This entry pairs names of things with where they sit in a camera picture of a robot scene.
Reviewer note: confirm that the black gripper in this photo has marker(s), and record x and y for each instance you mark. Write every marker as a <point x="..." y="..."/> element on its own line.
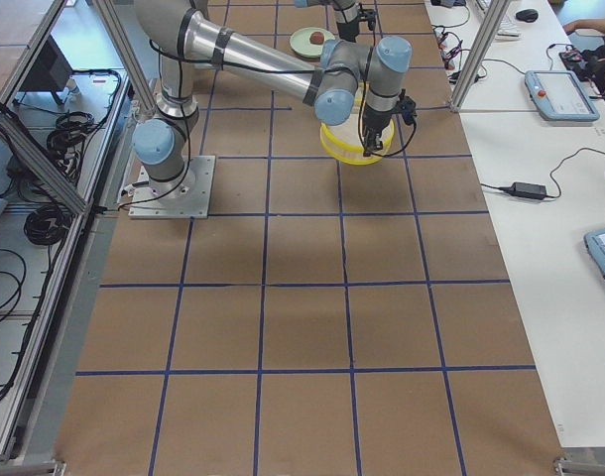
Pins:
<point x="373" y="120"/>
<point x="348" y="28"/>

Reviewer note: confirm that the light green plate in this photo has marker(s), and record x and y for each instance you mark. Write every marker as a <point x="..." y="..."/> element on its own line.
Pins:
<point x="301" y="46"/>

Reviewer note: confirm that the black computer mouse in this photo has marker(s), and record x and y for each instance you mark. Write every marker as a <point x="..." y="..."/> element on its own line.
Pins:
<point x="527" y="15"/>

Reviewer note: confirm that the yellow steamer top layer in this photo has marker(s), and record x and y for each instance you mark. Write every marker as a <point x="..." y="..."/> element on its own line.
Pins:
<point x="343" y="144"/>

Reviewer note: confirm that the brown steamed bun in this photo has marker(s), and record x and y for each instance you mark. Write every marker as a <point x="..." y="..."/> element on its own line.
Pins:
<point x="316" y="38"/>

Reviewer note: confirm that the black power adapter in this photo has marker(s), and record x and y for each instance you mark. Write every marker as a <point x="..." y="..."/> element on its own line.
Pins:
<point x="525" y="190"/>

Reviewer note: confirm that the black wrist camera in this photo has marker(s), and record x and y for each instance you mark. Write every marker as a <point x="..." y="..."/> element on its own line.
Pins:
<point x="408" y="110"/>

